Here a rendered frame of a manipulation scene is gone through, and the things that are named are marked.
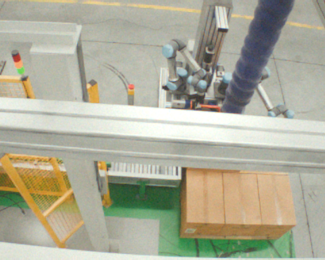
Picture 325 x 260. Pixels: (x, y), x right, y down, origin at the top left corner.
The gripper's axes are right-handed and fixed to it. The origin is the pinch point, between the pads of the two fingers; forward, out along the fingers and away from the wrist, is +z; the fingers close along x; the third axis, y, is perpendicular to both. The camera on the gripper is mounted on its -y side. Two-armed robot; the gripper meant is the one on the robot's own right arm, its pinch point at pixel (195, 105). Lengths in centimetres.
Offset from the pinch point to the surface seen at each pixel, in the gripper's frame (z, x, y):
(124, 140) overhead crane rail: -212, -182, -53
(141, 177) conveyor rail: 49, -63, -49
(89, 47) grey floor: 107, 191, -151
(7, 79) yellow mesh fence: -102, -72, -146
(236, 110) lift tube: -44, -36, 29
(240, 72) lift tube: -87, -34, 21
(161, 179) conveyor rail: 49, -63, -28
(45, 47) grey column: -193, -136, -85
